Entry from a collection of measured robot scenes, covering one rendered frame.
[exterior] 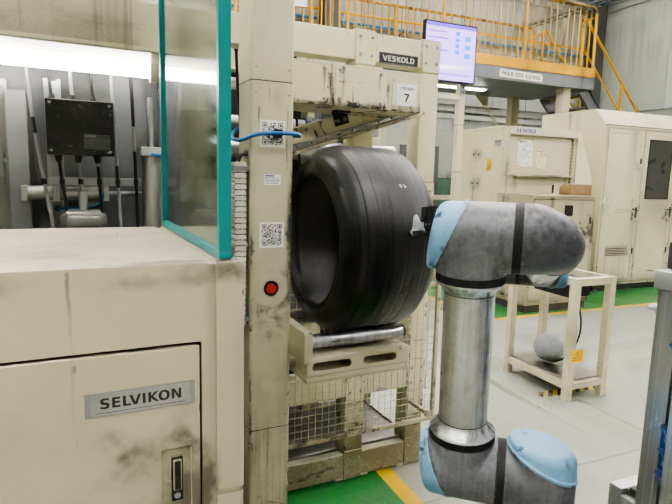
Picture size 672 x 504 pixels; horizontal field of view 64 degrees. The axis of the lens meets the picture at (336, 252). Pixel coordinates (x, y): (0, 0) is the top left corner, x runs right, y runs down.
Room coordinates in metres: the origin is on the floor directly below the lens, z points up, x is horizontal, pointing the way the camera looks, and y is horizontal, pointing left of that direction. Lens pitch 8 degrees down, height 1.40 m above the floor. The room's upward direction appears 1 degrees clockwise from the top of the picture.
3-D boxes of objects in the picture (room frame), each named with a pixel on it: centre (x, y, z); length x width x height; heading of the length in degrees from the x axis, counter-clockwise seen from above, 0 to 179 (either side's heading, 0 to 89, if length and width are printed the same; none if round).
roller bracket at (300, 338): (1.69, 0.16, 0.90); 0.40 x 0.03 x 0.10; 26
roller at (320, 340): (1.64, -0.07, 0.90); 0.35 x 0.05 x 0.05; 116
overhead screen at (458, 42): (5.49, -1.05, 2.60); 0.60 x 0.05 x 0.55; 113
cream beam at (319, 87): (2.09, 0.02, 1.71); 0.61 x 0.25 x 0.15; 116
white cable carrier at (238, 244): (1.57, 0.28, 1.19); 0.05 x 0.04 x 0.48; 26
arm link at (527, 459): (0.89, -0.36, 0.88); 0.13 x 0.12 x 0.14; 72
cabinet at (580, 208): (5.99, -2.30, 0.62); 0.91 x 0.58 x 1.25; 113
